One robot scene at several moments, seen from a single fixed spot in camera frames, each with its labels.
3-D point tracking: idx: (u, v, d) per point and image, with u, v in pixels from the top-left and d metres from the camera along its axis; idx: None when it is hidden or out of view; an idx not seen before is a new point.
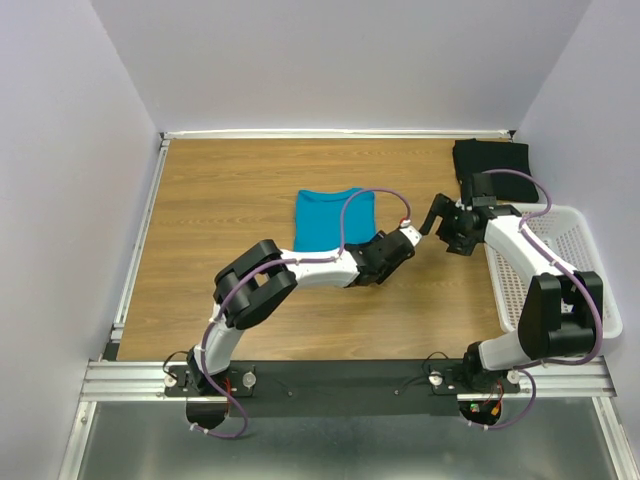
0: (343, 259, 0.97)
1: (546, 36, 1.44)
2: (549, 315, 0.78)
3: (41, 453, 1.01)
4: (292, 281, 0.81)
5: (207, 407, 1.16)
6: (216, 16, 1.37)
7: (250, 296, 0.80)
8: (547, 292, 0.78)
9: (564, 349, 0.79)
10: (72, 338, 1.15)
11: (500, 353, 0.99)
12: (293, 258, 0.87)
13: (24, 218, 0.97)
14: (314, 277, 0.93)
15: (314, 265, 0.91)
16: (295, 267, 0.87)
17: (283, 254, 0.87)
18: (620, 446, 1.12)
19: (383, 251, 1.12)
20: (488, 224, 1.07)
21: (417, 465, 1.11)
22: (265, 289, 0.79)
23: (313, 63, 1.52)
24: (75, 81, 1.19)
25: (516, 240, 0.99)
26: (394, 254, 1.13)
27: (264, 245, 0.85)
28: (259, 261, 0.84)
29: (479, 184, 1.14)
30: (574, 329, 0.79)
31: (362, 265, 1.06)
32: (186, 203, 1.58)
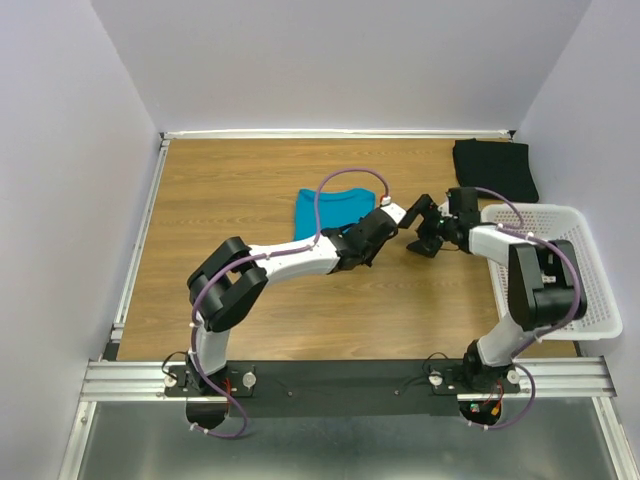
0: (320, 246, 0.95)
1: (546, 36, 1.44)
2: (528, 282, 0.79)
3: (41, 452, 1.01)
4: (263, 278, 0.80)
5: (206, 407, 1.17)
6: (215, 15, 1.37)
7: (221, 296, 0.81)
8: (522, 253, 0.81)
9: (552, 314, 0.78)
10: (72, 338, 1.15)
11: (498, 343, 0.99)
12: (263, 254, 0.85)
13: (24, 218, 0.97)
14: (287, 272, 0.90)
15: (287, 257, 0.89)
16: (266, 262, 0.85)
17: (252, 251, 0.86)
18: (620, 446, 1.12)
19: (365, 231, 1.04)
20: (471, 236, 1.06)
21: (417, 466, 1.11)
22: (235, 289, 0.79)
23: (312, 62, 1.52)
24: (75, 80, 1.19)
25: (494, 234, 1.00)
26: (377, 233, 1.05)
27: (232, 243, 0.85)
28: (226, 259, 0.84)
29: (465, 200, 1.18)
30: (560, 292, 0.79)
31: (343, 248, 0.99)
32: (186, 203, 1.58)
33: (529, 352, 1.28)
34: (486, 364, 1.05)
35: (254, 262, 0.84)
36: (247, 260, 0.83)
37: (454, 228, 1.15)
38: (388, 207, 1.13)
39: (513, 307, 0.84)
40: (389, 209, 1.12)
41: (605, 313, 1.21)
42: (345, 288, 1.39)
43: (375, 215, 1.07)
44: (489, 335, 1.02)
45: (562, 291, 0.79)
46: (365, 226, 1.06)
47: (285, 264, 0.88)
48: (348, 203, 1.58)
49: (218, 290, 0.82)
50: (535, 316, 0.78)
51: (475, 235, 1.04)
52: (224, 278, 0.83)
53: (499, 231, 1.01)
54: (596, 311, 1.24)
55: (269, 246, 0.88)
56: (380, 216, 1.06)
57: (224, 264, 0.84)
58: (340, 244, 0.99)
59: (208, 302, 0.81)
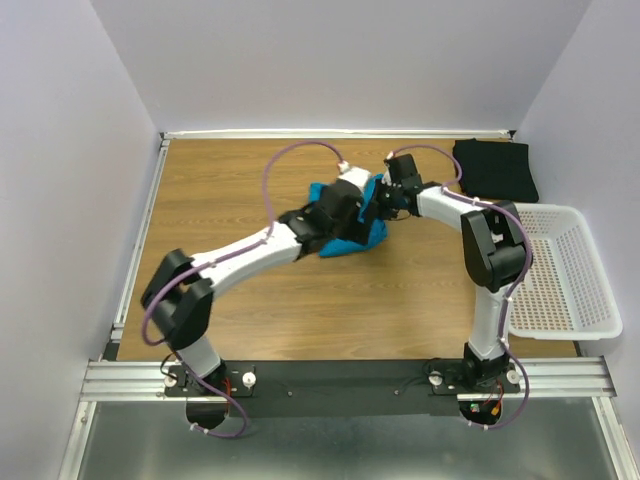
0: (275, 236, 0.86)
1: (546, 36, 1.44)
2: (482, 247, 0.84)
3: (40, 453, 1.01)
4: (210, 291, 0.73)
5: (206, 407, 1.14)
6: (215, 15, 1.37)
7: (172, 312, 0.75)
8: (475, 223, 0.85)
9: (507, 270, 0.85)
10: (72, 338, 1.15)
11: (485, 329, 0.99)
12: (207, 263, 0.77)
13: (25, 220, 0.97)
14: (243, 274, 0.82)
15: (237, 259, 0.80)
16: (212, 270, 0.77)
17: (197, 259, 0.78)
18: (620, 446, 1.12)
19: (327, 207, 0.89)
20: (419, 198, 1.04)
21: (417, 466, 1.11)
22: (184, 304, 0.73)
23: (311, 63, 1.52)
24: (75, 81, 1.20)
25: (441, 199, 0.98)
26: (341, 206, 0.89)
27: (174, 256, 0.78)
28: (170, 271, 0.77)
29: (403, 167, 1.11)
30: (508, 251, 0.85)
31: (306, 232, 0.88)
32: (186, 203, 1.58)
33: (529, 352, 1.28)
34: (483, 357, 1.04)
35: (198, 273, 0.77)
36: (192, 271, 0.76)
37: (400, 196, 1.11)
38: (348, 172, 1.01)
39: (473, 275, 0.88)
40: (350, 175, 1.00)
41: (605, 312, 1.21)
42: (345, 288, 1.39)
43: (336, 186, 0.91)
44: (475, 327, 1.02)
45: (509, 250, 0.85)
46: (327, 200, 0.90)
47: (237, 264, 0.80)
48: None
49: (169, 305, 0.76)
50: (495, 277, 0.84)
51: (420, 196, 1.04)
52: (173, 293, 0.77)
53: (443, 192, 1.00)
54: (596, 311, 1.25)
55: (213, 254, 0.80)
56: (343, 187, 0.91)
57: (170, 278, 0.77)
58: (301, 228, 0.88)
59: (161, 320, 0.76)
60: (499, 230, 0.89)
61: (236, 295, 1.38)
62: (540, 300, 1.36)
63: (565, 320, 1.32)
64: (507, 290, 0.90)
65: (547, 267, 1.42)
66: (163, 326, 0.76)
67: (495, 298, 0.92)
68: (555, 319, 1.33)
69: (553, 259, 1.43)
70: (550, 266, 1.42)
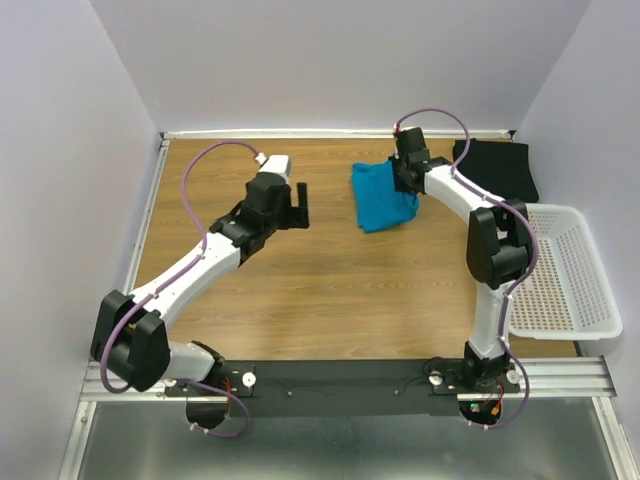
0: (212, 248, 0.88)
1: (546, 36, 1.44)
2: (488, 243, 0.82)
3: (40, 453, 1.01)
4: (159, 323, 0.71)
5: (206, 407, 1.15)
6: (215, 15, 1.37)
7: (129, 354, 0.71)
8: (484, 221, 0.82)
9: (509, 268, 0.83)
10: (72, 338, 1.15)
11: (485, 327, 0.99)
12: (148, 294, 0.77)
13: (25, 219, 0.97)
14: (188, 295, 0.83)
15: (179, 284, 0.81)
16: (156, 301, 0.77)
17: (135, 297, 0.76)
18: (620, 446, 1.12)
19: (255, 206, 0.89)
20: (426, 176, 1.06)
21: (416, 466, 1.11)
22: (137, 344, 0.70)
23: (311, 63, 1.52)
24: (75, 81, 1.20)
25: (450, 185, 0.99)
26: (267, 199, 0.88)
27: (110, 298, 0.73)
28: (112, 316, 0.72)
29: (412, 141, 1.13)
30: (510, 250, 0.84)
31: (242, 235, 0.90)
32: (187, 203, 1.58)
33: (529, 352, 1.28)
34: (482, 356, 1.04)
35: (143, 308, 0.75)
36: (136, 308, 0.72)
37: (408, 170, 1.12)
38: (269, 161, 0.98)
39: (475, 270, 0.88)
40: (270, 162, 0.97)
41: (606, 312, 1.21)
42: (345, 289, 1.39)
43: (258, 180, 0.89)
44: (476, 326, 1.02)
45: (513, 248, 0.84)
46: (254, 198, 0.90)
47: (181, 286, 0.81)
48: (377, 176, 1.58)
49: (124, 348, 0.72)
50: (495, 273, 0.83)
51: (430, 175, 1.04)
52: (123, 335, 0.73)
53: (453, 177, 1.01)
54: (596, 311, 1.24)
55: (153, 284, 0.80)
56: (264, 179, 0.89)
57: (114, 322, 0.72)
58: (233, 233, 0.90)
59: (121, 366, 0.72)
60: (506, 227, 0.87)
61: (237, 295, 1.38)
62: (540, 300, 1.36)
63: (565, 320, 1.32)
64: (508, 288, 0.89)
65: (547, 267, 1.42)
66: (126, 372, 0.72)
67: (495, 295, 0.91)
68: (556, 319, 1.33)
69: (553, 259, 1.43)
70: (550, 266, 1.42)
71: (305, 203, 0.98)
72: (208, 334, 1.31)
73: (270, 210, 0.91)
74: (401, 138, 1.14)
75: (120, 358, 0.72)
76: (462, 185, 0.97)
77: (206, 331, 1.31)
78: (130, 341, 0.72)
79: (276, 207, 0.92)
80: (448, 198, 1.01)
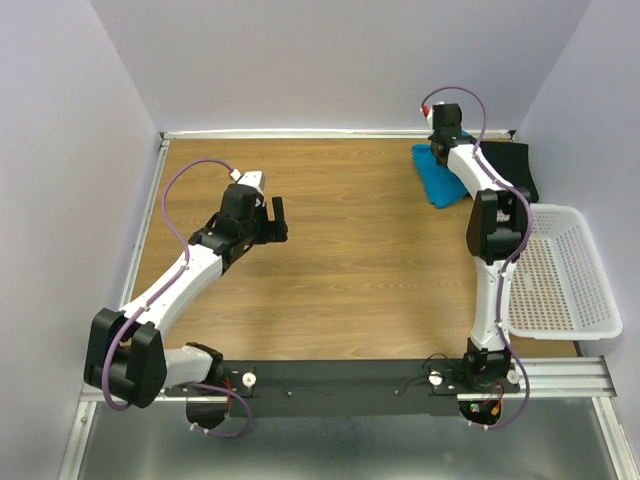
0: (195, 259, 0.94)
1: (546, 36, 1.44)
2: (486, 222, 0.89)
3: (40, 453, 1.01)
4: (155, 334, 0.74)
5: (206, 407, 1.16)
6: (215, 15, 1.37)
7: (126, 371, 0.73)
8: (486, 200, 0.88)
9: (501, 247, 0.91)
10: (72, 339, 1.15)
11: (483, 314, 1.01)
12: (140, 308, 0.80)
13: (25, 220, 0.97)
14: (180, 303, 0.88)
15: (168, 295, 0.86)
16: (149, 313, 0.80)
17: (127, 312, 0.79)
18: (620, 446, 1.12)
19: (231, 215, 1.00)
20: (449, 151, 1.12)
21: (417, 466, 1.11)
22: (135, 360, 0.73)
23: (311, 63, 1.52)
24: (76, 82, 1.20)
25: (468, 163, 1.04)
26: (241, 207, 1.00)
27: (101, 318, 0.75)
28: (105, 335, 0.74)
29: (447, 115, 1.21)
30: (506, 232, 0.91)
31: (222, 244, 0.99)
32: (186, 203, 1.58)
33: (529, 352, 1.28)
34: (480, 346, 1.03)
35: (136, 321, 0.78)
36: (129, 323, 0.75)
37: (437, 141, 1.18)
38: (243, 178, 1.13)
39: (468, 242, 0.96)
40: (245, 179, 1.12)
41: (605, 312, 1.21)
42: (345, 288, 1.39)
43: (231, 193, 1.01)
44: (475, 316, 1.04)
45: (508, 231, 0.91)
46: (229, 208, 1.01)
47: (171, 295, 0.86)
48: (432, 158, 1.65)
49: (120, 366, 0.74)
50: (486, 249, 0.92)
51: (453, 150, 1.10)
52: (118, 354, 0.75)
53: (473, 156, 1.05)
54: (596, 311, 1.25)
55: (143, 298, 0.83)
56: (238, 189, 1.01)
57: (108, 340, 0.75)
58: (216, 242, 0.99)
59: (119, 383, 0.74)
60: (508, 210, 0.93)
61: (237, 295, 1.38)
62: (540, 300, 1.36)
63: (565, 321, 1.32)
64: (502, 266, 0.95)
65: (547, 267, 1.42)
66: (125, 388, 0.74)
67: (490, 274, 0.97)
68: (556, 319, 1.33)
69: (553, 259, 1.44)
70: (550, 266, 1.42)
71: (281, 218, 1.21)
72: (208, 334, 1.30)
73: (244, 219, 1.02)
74: (437, 111, 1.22)
75: (117, 376, 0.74)
76: (478, 165, 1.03)
77: (205, 331, 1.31)
78: (126, 358, 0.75)
79: (249, 216, 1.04)
80: (464, 173, 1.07)
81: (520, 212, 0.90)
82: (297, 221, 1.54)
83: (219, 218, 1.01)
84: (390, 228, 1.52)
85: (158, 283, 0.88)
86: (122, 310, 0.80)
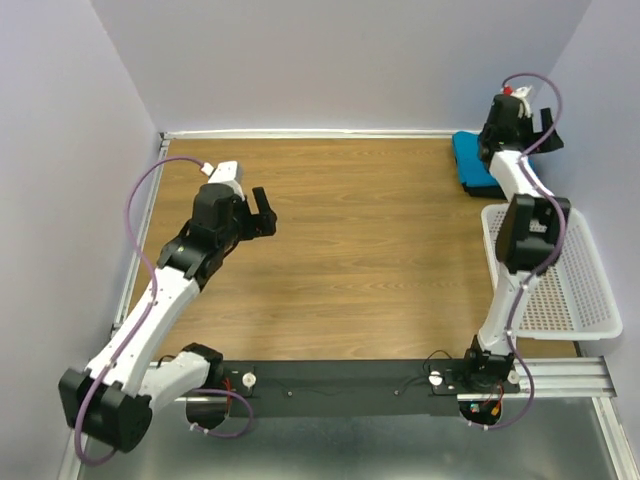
0: (165, 290, 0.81)
1: (545, 36, 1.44)
2: (517, 228, 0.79)
3: (41, 453, 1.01)
4: (123, 395, 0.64)
5: (207, 407, 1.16)
6: (215, 14, 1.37)
7: (104, 431, 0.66)
8: (520, 205, 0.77)
9: (528, 258, 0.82)
10: (72, 338, 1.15)
11: (493, 318, 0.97)
12: (105, 367, 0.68)
13: (26, 220, 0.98)
14: (149, 352, 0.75)
15: (136, 343, 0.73)
16: (115, 371, 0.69)
17: (92, 372, 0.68)
18: (620, 446, 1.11)
19: (205, 224, 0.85)
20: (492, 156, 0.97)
21: (416, 467, 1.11)
22: (109, 423, 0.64)
23: (311, 62, 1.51)
24: (75, 80, 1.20)
25: (512, 168, 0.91)
26: (218, 214, 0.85)
27: (67, 379, 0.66)
28: (74, 396, 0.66)
29: (505, 108, 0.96)
30: (537, 243, 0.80)
31: (195, 260, 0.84)
32: (187, 203, 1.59)
33: (530, 352, 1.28)
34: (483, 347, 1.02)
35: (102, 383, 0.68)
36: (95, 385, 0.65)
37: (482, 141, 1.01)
38: (216, 172, 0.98)
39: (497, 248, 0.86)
40: (218, 172, 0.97)
41: (605, 312, 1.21)
42: (346, 289, 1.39)
43: (202, 197, 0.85)
44: (488, 316, 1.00)
45: (540, 241, 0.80)
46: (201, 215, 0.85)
47: (144, 341, 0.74)
48: None
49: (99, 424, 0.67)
50: (512, 257, 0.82)
51: (490, 149, 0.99)
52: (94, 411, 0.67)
53: (517, 162, 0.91)
54: (596, 311, 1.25)
55: (107, 353, 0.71)
56: (214, 192, 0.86)
57: (79, 400, 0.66)
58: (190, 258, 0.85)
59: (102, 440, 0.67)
60: (545, 222, 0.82)
61: (236, 296, 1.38)
62: (541, 299, 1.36)
63: (565, 321, 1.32)
64: (525, 278, 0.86)
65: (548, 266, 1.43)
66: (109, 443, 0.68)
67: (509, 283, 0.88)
68: (559, 319, 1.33)
69: None
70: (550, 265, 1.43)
71: (266, 210, 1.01)
72: (208, 334, 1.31)
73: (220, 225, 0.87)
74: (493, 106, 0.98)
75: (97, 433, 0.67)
76: (525, 172, 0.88)
77: (205, 332, 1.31)
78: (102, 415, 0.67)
79: (226, 220, 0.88)
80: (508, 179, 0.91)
81: (554, 225, 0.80)
82: (297, 221, 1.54)
83: (192, 225, 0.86)
84: (390, 228, 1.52)
85: (125, 329, 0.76)
86: (89, 368, 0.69)
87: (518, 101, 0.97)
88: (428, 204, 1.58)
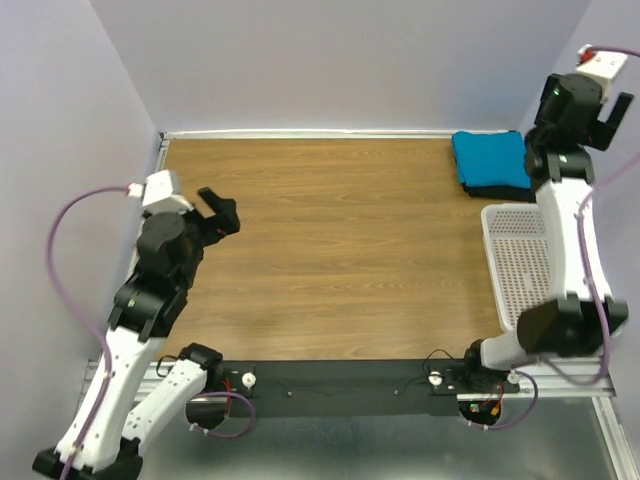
0: (119, 356, 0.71)
1: (545, 36, 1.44)
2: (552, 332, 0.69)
3: (40, 453, 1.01)
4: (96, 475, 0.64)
5: (206, 407, 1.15)
6: (215, 14, 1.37)
7: None
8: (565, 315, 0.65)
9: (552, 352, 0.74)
10: (72, 338, 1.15)
11: (501, 352, 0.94)
12: (71, 453, 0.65)
13: (26, 219, 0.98)
14: (117, 425, 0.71)
15: (97, 425, 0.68)
16: (84, 456, 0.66)
17: (62, 453, 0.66)
18: (620, 446, 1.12)
19: (159, 268, 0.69)
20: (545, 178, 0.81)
21: (416, 467, 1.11)
22: None
23: (311, 62, 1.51)
24: (75, 80, 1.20)
25: (566, 225, 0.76)
26: (169, 255, 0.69)
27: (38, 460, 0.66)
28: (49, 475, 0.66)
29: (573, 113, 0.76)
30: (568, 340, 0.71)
31: (152, 314, 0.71)
32: None
33: None
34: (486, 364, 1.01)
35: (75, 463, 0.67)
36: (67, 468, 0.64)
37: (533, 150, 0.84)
38: (147, 190, 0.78)
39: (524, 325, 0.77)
40: (148, 192, 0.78)
41: None
42: (346, 289, 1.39)
43: (144, 239, 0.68)
44: (497, 344, 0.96)
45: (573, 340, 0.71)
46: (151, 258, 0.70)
47: (105, 419, 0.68)
48: (485, 141, 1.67)
49: None
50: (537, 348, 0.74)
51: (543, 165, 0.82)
52: None
53: (576, 219, 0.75)
54: None
55: (72, 434, 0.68)
56: (163, 227, 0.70)
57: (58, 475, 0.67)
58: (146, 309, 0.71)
59: None
60: None
61: (236, 296, 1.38)
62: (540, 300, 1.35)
63: None
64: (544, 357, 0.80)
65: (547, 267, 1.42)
66: None
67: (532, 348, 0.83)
68: None
69: None
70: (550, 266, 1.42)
71: (226, 213, 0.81)
72: (208, 334, 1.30)
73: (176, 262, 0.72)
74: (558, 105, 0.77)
75: None
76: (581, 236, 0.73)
77: (205, 332, 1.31)
78: None
79: (182, 254, 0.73)
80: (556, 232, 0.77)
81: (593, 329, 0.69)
82: (297, 221, 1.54)
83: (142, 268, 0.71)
84: (390, 228, 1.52)
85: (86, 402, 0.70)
86: (59, 449, 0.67)
87: (590, 93, 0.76)
88: (427, 204, 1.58)
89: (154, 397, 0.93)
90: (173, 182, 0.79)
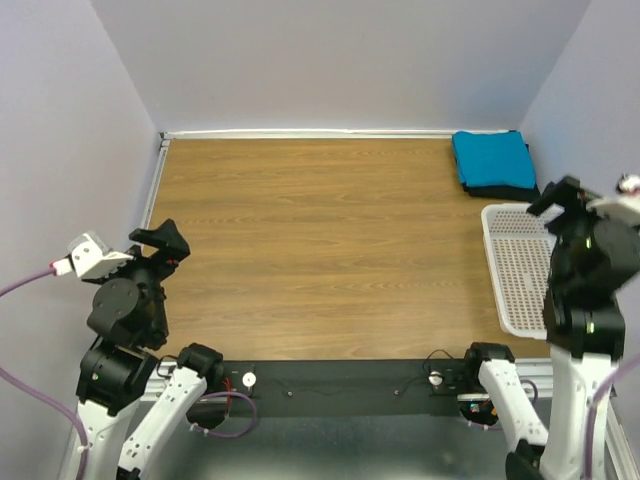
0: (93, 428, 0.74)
1: (545, 36, 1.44)
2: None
3: (40, 453, 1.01)
4: None
5: (206, 407, 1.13)
6: (216, 15, 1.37)
7: None
8: None
9: None
10: (72, 339, 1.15)
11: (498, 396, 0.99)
12: None
13: (26, 219, 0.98)
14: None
15: None
16: None
17: None
18: (620, 445, 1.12)
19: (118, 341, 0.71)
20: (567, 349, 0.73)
21: (417, 466, 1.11)
22: None
23: (311, 62, 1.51)
24: (75, 80, 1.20)
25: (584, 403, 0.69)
26: (124, 329, 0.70)
27: None
28: None
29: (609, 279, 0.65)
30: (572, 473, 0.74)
31: (114, 390, 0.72)
32: (187, 203, 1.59)
33: (529, 351, 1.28)
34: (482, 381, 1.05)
35: None
36: None
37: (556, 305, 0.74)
38: (78, 261, 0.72)
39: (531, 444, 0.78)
40: (83, 261, 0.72)
41: None
42: (345, 289, 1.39)
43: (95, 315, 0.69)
44: (501, 386, 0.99)
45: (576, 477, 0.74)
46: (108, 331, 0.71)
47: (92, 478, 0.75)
48: (485, 140, 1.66)
49: None
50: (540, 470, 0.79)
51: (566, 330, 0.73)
52: None
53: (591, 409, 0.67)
54: None
55: None
56: (116, 300, 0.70)
57: None
58: (108, 387, 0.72)
59: None
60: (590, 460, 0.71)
61: (236, 296, 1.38)
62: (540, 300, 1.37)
63: None
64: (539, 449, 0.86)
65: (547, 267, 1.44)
66: None
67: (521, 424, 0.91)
68: None
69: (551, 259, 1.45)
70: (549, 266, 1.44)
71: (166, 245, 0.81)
72: (207, 334, 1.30)
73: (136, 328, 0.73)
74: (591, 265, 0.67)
75: None
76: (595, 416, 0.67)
77: (204, 332, 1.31)
78: None
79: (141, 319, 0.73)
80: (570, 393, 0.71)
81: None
82: (297, 221, 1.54)
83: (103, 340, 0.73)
84: (390, 228, 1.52)
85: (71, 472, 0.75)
86: None
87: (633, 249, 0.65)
88: (427, 204, 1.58)
89: (150, 419, 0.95)
90: (96, 242, 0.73)
